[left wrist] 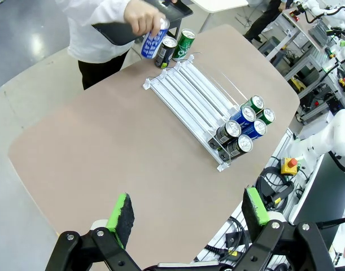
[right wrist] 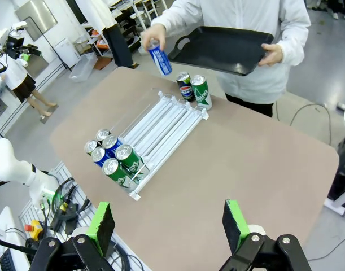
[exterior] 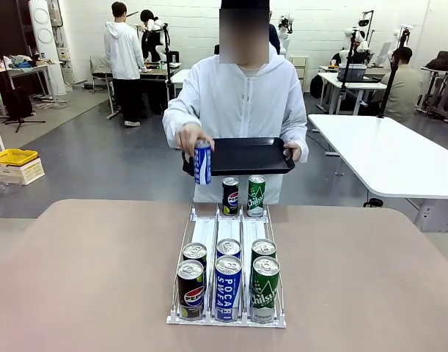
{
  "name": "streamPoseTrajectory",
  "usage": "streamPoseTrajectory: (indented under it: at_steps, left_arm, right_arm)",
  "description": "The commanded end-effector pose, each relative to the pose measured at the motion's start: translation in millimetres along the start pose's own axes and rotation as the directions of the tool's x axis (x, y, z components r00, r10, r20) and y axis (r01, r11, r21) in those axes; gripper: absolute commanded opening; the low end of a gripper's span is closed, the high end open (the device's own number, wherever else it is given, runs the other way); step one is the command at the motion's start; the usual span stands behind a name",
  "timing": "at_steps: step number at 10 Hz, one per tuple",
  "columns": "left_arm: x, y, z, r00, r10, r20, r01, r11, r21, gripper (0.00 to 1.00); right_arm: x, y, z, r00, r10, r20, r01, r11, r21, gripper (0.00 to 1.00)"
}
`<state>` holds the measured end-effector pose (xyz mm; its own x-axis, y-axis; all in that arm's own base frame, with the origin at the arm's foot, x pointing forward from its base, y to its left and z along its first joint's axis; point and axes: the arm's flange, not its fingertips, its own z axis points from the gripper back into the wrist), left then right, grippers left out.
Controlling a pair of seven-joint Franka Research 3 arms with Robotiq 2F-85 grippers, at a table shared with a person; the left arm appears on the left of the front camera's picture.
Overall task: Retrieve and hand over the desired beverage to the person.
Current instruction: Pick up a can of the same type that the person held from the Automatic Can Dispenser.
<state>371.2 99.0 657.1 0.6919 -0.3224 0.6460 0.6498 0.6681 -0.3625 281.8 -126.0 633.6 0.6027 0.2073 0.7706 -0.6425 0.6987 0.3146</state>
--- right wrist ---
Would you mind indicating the white low cabinet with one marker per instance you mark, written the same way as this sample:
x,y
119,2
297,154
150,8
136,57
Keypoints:
x,y
66,52

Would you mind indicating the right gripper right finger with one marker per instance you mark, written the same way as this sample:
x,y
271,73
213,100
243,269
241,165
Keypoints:
x,y
234,226

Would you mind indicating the yellow emergency stop button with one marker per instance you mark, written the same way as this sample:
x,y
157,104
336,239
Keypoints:
x,y
34,228

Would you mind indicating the clear plastic storage bin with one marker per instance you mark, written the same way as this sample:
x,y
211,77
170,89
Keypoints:
x,y
83,67

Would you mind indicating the person's left hand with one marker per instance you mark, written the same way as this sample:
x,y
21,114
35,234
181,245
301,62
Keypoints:
x,y
275,55

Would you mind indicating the person's left forearm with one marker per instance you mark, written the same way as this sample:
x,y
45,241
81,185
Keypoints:
x,y
297,36

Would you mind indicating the grey metal wall panel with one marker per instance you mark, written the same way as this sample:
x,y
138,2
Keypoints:
x,y
36,18

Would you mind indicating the person in white hoodie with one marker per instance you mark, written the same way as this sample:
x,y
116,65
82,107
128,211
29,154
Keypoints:
x,y
242,84

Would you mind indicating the green Chilsung cider can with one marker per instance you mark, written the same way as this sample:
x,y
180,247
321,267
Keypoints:
x,y
130,162
201,94
115,176

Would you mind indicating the white can dispenser rack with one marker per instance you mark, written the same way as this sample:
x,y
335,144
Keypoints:
x,y
166,124

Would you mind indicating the grey slotted mounting plate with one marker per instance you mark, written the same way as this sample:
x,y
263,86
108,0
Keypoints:
x,y
127,254

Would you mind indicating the black plastic serving tray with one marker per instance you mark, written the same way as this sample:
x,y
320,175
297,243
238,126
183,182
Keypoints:
x,y
223,49

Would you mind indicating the person's right forearm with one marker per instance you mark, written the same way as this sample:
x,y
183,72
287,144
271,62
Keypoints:
x,y
175,17

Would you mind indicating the man in white top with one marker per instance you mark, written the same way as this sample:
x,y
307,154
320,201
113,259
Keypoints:
x,y
118,42

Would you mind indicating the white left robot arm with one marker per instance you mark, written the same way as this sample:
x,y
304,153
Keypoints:
x,y
8,166

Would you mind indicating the blue Pocari Sweat can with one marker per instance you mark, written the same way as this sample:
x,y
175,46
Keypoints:
x,y
110,142
161,60
98,155

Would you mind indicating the person's right hand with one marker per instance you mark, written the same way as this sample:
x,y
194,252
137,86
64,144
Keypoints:
x,y
154,32

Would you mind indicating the mannequin with black skirt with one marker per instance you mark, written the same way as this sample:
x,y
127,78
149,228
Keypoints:
x,y
17,76

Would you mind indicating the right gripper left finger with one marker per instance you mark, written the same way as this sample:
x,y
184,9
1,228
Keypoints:
x,y
103,226

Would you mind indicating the white storage shelf rack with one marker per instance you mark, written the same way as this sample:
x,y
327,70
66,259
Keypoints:
x,y
132,17

